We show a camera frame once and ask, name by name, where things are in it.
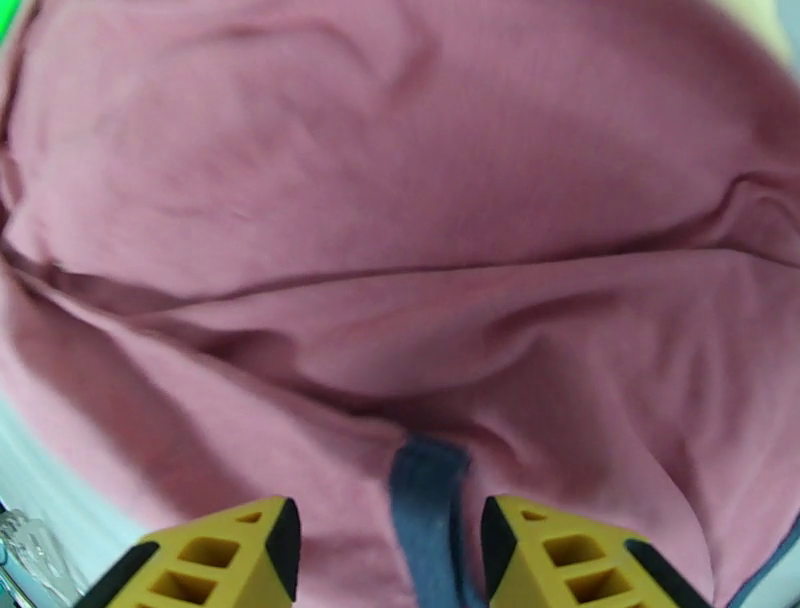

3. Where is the green plastic basket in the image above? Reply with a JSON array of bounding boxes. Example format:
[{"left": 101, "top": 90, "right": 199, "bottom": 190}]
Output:
[{"left": 0, "top": 0, "right": 31, "bottom": 45}]

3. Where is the red shirt with dark trim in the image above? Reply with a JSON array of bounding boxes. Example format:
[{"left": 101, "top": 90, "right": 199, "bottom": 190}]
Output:
[{"left": 0, "top": 0, "right": 800, "bottom": 608}]

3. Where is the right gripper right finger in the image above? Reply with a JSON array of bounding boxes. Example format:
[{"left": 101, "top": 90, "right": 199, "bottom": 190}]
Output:
[{"left": 479, "top": 493, "right": 711, "bottom": 608}]

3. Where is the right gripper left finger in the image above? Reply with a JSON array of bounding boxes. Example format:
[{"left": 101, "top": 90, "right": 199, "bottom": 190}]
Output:
[{"left": 74, "top": 496, "right": 303, "bottom": 608}]

